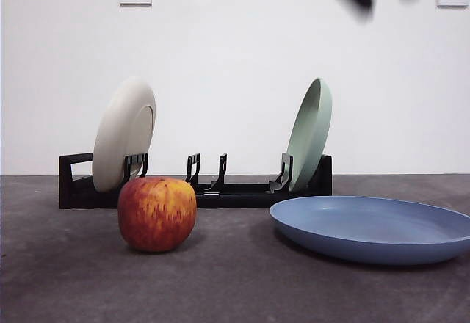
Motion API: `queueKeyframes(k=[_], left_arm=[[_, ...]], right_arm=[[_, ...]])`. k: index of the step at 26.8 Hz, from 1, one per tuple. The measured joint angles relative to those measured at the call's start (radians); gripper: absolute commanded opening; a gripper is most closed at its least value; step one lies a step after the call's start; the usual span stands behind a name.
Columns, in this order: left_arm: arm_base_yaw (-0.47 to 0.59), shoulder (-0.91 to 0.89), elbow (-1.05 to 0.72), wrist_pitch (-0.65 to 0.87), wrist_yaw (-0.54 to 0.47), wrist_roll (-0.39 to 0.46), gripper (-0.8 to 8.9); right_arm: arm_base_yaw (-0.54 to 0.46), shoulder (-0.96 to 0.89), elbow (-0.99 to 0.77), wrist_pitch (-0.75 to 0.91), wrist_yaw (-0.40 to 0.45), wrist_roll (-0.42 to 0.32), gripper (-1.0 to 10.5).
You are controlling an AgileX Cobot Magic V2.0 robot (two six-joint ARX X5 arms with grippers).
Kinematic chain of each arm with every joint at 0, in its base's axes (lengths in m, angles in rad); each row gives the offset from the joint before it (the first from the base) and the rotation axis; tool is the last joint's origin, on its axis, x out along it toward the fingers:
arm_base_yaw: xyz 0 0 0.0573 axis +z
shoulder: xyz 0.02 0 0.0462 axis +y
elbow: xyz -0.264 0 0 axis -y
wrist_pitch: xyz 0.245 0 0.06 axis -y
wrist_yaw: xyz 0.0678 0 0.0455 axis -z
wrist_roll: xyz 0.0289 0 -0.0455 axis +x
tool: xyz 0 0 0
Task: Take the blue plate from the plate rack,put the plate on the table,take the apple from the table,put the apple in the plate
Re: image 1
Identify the blue plate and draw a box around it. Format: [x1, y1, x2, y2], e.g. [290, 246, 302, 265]
[269, 195, 470, 266]

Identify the red yellow apple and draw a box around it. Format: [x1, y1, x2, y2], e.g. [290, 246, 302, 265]
[117, 175, 198, 253]

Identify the green plate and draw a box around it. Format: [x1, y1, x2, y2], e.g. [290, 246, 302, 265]
[286, 76, 334, 193]

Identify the black plate rack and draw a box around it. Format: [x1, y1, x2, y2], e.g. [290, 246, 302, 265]
[58, 152, 333, 210]

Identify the white plate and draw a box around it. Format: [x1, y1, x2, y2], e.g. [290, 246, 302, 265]
[91, 76, 157, 193]

